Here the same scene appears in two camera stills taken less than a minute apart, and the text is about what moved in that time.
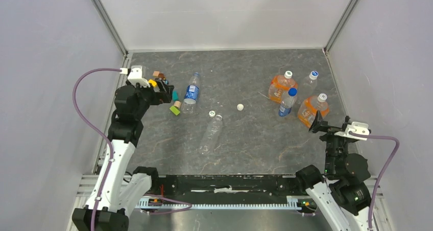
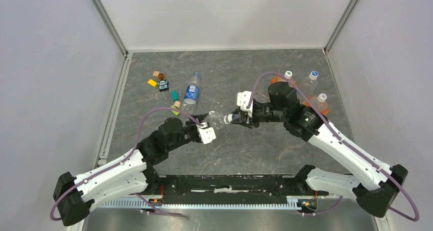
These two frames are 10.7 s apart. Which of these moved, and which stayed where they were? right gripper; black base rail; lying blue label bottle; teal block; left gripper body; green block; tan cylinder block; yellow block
Moved: right gripper; left gripper body
Stayed: black base rail; lying blue label bottle; tan cylinder block; teal block; green block; yellow block
